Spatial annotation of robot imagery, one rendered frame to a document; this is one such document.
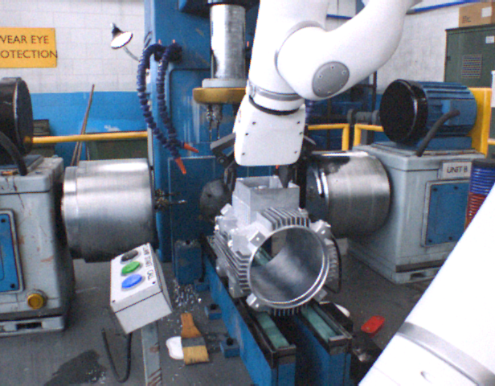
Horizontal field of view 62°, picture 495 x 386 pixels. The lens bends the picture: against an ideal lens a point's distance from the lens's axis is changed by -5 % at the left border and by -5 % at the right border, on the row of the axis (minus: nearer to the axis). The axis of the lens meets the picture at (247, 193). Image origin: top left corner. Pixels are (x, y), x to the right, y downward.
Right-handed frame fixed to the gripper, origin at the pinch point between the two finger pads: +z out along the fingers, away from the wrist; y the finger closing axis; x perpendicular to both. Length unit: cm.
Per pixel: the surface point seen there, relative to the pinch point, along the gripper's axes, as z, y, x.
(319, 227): 8.2, 11.7, -4.4
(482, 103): 7, 83, 38
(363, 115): 258, 315, 418
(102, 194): 21.4, -26.3, 22.2
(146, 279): 3.7, -19.2, -14.9
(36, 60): 218, -126, 495
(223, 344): 35.9, -3.9, -9.6
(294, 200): 9.3, 10.0, 4.1
